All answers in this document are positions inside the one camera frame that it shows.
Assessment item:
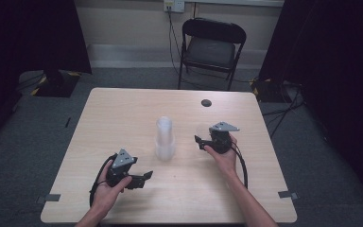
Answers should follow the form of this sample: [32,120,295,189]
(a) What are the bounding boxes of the black wall socket cable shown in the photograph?
[167,5,185,79]

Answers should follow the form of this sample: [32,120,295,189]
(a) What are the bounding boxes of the person's right hand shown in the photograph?
[203,134,238,178]

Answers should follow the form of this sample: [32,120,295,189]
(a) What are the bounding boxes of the black floor cables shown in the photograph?
[260,79,307,140]

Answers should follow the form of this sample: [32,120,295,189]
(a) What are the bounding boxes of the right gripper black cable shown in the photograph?
[231,142,250,190]

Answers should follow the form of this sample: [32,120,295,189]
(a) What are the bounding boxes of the person's left hand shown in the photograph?
[92,160,133,216]

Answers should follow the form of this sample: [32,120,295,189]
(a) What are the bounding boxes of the stack of clear plastic cups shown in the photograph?
[154,115,177,162]

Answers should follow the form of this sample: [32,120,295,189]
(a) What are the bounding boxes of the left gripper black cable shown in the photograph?
[88,153,118,208]

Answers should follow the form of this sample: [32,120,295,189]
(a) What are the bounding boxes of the black stand base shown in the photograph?
[30,69,82,98]
[251,78,286,104]

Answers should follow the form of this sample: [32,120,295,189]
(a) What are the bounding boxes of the black curtain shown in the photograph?
[257,0,363,212]
[0,0,93,149]

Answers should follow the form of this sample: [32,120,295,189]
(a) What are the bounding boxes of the white wall socket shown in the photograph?
[163,0,186,14]

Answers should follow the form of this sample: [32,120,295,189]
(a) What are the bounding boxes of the grey tape strip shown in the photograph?
[277,190,300,201]
[35,193,61,204]

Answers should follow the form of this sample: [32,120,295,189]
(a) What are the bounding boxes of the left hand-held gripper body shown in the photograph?
[106,148,139,188]

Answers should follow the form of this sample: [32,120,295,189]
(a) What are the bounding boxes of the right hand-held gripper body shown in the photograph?
[207,121,241,155]

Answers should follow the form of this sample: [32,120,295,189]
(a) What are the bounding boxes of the black folding chair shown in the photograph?
[177,17,248,92]

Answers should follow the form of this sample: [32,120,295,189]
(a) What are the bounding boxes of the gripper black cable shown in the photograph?
[231,142,250,190]
[88,153,118,208]

